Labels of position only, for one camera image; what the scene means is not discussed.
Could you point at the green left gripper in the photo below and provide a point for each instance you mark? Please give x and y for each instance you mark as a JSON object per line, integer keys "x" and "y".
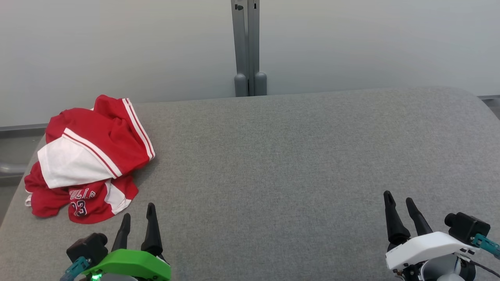
{"x": 133, "y": 263}

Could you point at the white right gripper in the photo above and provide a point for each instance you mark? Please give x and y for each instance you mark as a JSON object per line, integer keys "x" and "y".
{"x": 425, "y": 246}

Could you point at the red Bulls shorts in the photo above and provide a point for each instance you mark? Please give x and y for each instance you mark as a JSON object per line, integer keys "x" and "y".
{"x": 90, "y": 205}

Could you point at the red Bulls jersey shirt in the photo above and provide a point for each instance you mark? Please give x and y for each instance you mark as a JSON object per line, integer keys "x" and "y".
{"x": 101, "y": 132}

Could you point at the grey fabric sofa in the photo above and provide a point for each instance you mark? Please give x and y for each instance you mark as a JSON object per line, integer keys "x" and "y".
{"x": 273, "y": 175}

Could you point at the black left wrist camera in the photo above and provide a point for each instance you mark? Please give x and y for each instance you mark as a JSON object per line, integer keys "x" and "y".
{"x": 88, "y": 248}

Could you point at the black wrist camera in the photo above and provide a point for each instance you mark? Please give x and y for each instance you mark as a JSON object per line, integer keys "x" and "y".
{"x": 88, "y": 248}
{"x": 466, "y": 226}

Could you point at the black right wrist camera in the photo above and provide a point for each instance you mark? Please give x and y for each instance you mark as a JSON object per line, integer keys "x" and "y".
{"x": 466, "y": 226}

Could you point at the grey metal stand post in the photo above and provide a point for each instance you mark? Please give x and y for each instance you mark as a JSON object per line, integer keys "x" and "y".
{"x": 247, "y": 47}

